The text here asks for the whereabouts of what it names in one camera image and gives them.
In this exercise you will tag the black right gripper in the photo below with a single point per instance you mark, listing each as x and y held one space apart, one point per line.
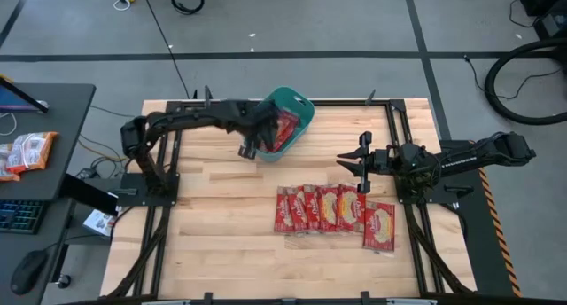
381 161

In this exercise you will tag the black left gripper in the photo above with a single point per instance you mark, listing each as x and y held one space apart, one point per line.
246 116

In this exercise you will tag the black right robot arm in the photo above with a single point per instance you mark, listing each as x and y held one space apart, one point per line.
469 156

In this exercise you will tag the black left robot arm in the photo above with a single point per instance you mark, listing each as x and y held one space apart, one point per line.
186 114

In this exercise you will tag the teal plastic basket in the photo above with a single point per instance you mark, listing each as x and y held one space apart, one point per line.
308 114

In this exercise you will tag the black table clamp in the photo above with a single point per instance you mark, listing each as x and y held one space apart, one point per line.
208 298
207 96
370 99
365 298

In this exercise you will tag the black platform with hazard stripe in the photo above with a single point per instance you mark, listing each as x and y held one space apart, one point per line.
483 234

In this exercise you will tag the black flat panel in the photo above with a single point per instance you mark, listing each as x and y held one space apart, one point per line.
88 194

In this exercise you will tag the white printed box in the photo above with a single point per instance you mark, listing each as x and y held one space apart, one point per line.
99 223

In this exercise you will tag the black desk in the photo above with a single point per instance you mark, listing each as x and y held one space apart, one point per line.
66 119

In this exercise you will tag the orange snack bag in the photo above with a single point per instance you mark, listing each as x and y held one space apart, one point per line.
6 163
31 152

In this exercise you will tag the black equipment case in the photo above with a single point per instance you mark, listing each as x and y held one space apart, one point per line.
553 12

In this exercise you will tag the black caster wheel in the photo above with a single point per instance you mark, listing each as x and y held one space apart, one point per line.
64 281

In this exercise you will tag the tilted desk monitor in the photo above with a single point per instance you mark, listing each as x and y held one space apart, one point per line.
13 100

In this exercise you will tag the black keyboard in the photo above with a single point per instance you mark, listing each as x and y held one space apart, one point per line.
20 216

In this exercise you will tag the black computer mouse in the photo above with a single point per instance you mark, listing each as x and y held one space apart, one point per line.
27 271

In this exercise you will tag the black aluminium table frame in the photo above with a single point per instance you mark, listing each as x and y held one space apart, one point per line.
345 103

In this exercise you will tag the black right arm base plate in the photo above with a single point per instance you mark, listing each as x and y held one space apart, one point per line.
460 192

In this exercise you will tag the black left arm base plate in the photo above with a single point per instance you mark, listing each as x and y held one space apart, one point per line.
128 194

